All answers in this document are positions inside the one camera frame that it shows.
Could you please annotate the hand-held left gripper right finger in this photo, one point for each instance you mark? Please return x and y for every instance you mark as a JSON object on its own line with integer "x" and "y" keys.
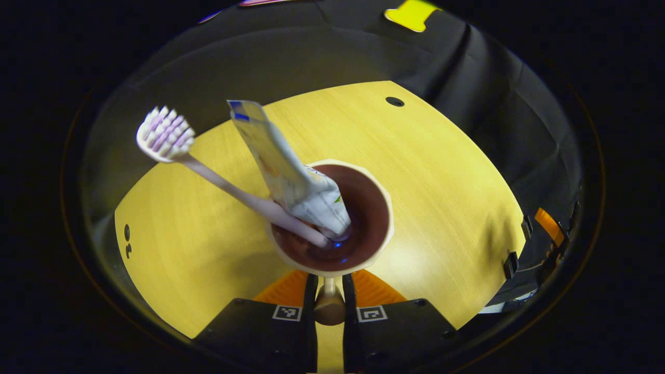
{"x": 349, "y": 311}

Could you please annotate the white toothpaste tube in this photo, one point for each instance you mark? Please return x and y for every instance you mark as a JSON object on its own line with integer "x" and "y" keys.
{"x": 280, "y": 166}

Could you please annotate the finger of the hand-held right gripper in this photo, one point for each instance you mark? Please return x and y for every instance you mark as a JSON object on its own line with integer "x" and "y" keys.
{"x": 549, "y": 226}

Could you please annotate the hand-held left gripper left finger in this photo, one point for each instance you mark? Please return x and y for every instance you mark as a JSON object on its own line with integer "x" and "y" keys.
{"x": 310, "y": 311}

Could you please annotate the white toothbrush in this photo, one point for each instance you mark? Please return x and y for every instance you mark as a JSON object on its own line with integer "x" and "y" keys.
{"x": 166, "y": 137}

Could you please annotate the black backdrop cloth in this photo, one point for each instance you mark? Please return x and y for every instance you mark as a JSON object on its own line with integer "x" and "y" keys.
{"x": 322, "y": 52}

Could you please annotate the beige cup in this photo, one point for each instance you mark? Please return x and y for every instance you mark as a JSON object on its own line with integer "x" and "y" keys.
{"x": 371, "y": 218}

